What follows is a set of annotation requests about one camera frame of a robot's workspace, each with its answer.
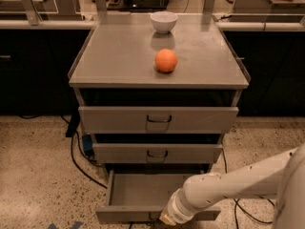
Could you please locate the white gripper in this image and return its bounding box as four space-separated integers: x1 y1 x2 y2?
159 188 199 226

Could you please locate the grey top drawer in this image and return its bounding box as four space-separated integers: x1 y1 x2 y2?
79 106 238 134

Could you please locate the white bowl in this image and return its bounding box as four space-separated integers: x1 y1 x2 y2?
151 11 178 33

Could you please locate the black floor cable left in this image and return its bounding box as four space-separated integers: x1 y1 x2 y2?
59 114 109 190

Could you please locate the blue power box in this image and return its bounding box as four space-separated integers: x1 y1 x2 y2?
82 135 93 156

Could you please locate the black floor cable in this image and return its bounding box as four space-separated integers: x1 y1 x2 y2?
221 148 276 229
59 114 109 190

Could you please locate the orange fruit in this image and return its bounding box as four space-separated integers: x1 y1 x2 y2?
154 49 177 73

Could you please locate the grey metal drawer cabinet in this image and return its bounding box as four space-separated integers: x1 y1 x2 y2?
70 14 249 174

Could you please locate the black counter left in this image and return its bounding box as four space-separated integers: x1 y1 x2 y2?
0 26 91 115

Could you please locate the grey middle drawer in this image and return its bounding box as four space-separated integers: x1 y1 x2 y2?
93 143 222 164

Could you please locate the black counter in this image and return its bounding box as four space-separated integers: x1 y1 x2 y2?
0 26 91 115
223 29 305 116

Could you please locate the grey drawer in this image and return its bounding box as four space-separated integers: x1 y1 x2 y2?
95 170 222 224
93 143 222 164
79 106 238 134

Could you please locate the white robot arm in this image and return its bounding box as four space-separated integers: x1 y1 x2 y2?
160 145 305 229

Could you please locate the black counter right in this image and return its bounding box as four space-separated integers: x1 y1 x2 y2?
223 29 305 116

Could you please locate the grey bottom drawer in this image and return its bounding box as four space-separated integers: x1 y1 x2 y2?
95 170 222 224

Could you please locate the black floor cable right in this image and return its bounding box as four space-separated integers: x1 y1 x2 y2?
221 148 276 229

